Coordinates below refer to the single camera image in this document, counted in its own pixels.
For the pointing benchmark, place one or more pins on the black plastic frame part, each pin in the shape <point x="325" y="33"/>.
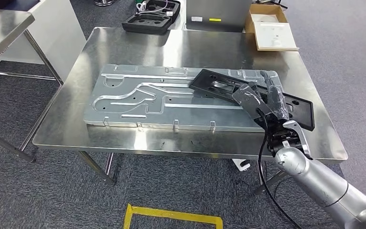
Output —
<point x="211" y="82"/>

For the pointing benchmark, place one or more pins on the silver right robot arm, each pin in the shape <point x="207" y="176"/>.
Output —
<point x="328" y="186"/>

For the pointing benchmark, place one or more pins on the stainless steel workbench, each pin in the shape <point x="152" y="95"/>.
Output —
<point x="138" y="47"/>

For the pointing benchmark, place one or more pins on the stamped sheet metal panel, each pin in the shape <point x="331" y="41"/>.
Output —
<point x="138" y="94"/>

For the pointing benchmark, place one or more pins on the white power strip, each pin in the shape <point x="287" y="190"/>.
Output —
<point x="240" y="164"/>

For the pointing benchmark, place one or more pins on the black foam case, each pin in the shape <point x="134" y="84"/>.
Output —
<point x="151" y="19"/>

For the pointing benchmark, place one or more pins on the yellow floor tape marking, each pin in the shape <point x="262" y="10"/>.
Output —
<point x="170" y="215"/>

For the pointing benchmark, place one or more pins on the grey metal box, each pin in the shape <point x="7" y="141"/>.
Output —
<point x="217" y="12"/>

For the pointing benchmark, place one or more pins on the brown cardboard box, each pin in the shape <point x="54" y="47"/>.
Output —
<point x="249" y="22"/>

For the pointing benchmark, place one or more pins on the white foam insert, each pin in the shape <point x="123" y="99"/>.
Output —
<point x="274" y="34"/>

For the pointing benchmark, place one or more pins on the chrome stand base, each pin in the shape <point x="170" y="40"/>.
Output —
<point x="104" y="2"/>

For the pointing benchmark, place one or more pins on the plain white cabinet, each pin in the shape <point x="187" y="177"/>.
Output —
<point x="60" y="31"/>

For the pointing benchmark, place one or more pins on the stainless steel side table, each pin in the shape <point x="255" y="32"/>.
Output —
<point x="0" y="31"/>

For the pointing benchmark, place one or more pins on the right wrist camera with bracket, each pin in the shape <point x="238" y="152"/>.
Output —
<point x="249" y="101"/>

